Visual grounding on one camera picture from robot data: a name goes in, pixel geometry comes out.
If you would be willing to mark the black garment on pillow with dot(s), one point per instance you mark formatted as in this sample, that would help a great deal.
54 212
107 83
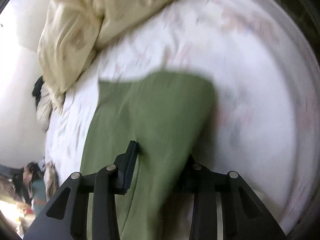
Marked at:
36 93

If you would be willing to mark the dark clothes pile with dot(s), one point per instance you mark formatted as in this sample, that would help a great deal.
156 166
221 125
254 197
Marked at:
23 180

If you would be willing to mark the white floral bed sheet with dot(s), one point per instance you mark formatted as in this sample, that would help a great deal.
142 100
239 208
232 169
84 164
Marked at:
263 59

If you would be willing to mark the green pants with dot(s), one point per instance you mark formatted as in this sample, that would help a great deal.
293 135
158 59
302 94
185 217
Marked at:
165 113

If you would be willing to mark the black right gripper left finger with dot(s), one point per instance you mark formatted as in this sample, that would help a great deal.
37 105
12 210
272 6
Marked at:
65 215

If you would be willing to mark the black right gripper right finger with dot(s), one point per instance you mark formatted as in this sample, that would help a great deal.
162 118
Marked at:
225 207

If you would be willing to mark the cream bear-print duvet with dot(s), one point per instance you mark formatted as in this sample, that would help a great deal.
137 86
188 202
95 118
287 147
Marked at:
76 29

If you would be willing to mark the beige pillow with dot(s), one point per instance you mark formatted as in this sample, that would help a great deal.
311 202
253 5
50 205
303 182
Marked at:
48 102

